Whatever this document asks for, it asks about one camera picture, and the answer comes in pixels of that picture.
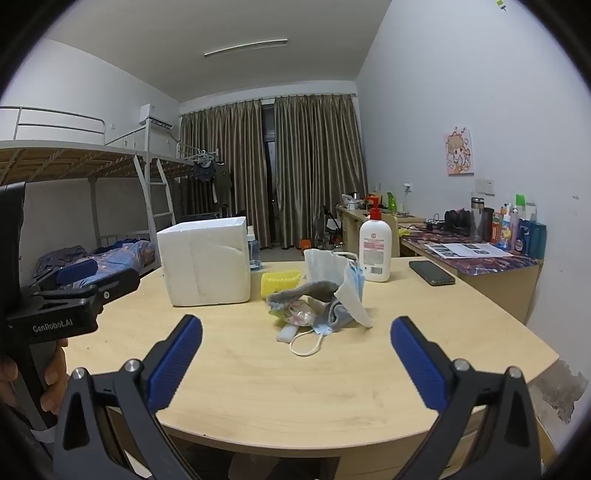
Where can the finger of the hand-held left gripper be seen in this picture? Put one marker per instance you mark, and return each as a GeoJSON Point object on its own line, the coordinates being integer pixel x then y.
{"type": "Point", "coordinates": [117, 282]}
{"type": "Point", "coordinates": [76, 272]}

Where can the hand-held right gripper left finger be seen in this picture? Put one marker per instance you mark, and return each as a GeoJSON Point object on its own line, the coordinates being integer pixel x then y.
{"type": "Point", "coordinates": [178, 362]}

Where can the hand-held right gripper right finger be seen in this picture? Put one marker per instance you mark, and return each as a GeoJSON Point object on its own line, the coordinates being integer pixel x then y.
{"type": "Point", "coordinates": [418, 364]}

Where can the white foam box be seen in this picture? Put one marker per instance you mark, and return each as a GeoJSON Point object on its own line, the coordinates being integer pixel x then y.
{"type": "Point", "coordinates": [203, 263]}

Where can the grey sock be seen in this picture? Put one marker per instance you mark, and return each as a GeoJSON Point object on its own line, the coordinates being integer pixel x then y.
{"type": "Point", "coordinates": [300, 290]}
{"type": "Point", "coordinates": [339, 316]}

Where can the floral tissue packet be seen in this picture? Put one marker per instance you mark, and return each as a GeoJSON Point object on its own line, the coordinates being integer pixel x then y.
{"type": "Point", "coordinates": [295, 314]}

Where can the yellow foam net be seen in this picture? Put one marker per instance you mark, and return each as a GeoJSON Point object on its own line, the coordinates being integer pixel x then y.
{"type": "Point", "coordinates": [277, 282]}

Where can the person's left hand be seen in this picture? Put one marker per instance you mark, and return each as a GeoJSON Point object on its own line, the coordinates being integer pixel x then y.
{"type": "Point", "coordinates": [56, 369]}

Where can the blue orange plaid blanket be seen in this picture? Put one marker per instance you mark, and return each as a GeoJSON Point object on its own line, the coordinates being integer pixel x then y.
{"type": "Point", "coordinates": [124, 256]}

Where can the black smartphone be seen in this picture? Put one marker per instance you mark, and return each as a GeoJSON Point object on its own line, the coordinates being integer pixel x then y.
{"type": "Point", "coordinates": [431, 273]}

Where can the metal bed ladder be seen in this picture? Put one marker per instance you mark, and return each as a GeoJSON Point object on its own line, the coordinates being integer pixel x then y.
{"type": "Point", "coordinates": [159, 194]}

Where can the light wooden desk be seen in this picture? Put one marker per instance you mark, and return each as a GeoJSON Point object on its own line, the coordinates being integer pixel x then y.
{"type": "Point", "coordinates": [348, 224]}
{"type": "Point", "coordinates": [508, 290]}

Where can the patterned desk mat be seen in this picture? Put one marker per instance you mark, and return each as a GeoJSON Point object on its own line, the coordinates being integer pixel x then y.
{"type": "Point", "coordinates": [480, 265]}

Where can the metal bunk bed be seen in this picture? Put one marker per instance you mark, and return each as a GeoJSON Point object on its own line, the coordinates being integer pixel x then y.
{"type": "Point", "coordinates": [175, 159]}
{"type": "Point", "coordinates": [55, 152]}

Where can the white lotion pump bottle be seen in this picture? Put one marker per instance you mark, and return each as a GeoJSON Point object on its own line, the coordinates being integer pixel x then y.
{"type": "Point", "coordinates": [375, 249]}

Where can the white printed paper sheet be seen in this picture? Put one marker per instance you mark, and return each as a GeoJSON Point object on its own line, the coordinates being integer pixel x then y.
{"type": "Point", "coordinates": [466, 250]}

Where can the small clear spray bottle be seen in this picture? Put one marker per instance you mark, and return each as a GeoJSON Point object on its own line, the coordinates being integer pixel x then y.
{"type": "Point", "coordinates": [253, 251]}

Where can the dark hanging garment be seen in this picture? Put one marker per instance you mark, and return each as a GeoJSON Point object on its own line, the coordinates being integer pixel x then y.
{"type": "Point", "coordinates": [203, 171]}

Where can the olive hanging shirt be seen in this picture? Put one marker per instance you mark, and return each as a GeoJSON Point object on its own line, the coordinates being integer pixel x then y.
{"type": "Point", "coordinates": [222, 184]}

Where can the brown curtain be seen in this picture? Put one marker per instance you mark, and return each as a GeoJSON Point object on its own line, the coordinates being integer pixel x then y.
{"type": "Point", "coordinates": [221, 175]}
{"type": "Point", "coordinates": [318, 170]}

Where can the teal clothes hanger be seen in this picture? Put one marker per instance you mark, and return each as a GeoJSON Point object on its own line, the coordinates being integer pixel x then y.
{"type": "Point", "coordinates": [204, 157]}

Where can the black thermos bottle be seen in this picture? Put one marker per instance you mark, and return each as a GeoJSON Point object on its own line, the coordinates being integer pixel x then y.
{"type": "Point", "coordinates": [487, 226]}

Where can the orange carton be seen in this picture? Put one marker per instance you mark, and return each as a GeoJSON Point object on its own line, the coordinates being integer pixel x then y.
{"type": "Point", "coordinates": [498, 228]}

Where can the steel tumbler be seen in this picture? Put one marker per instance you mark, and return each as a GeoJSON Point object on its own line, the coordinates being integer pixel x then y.
{"type": "Point", "coordinates": [476, 210]}

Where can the white air conditioner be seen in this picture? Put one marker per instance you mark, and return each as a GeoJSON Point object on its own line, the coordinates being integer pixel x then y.
{"type": "Point", "coordinates": [154, 115]}

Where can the white kettle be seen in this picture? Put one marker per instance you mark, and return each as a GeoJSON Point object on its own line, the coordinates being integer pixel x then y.
{"type": "Point", "coordinates": [352, 202]}

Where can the white bottle green cap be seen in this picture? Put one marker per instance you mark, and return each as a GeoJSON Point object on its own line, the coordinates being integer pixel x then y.
{"type": "Point", "coordinates": [521, 205]}

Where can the ceiling tube light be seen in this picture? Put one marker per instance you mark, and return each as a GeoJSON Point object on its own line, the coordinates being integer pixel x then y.
{"type": "Point", "coordinates": [244, 47]}

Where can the white wall switch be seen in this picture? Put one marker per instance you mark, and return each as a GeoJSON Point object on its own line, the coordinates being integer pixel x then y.
{"type": "Point", "coordinates": [485, 186]}

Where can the pink cartoon wall poster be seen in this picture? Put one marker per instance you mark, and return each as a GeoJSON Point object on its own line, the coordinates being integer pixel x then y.
{"type": "Point", "coordinates": [459, 152]}

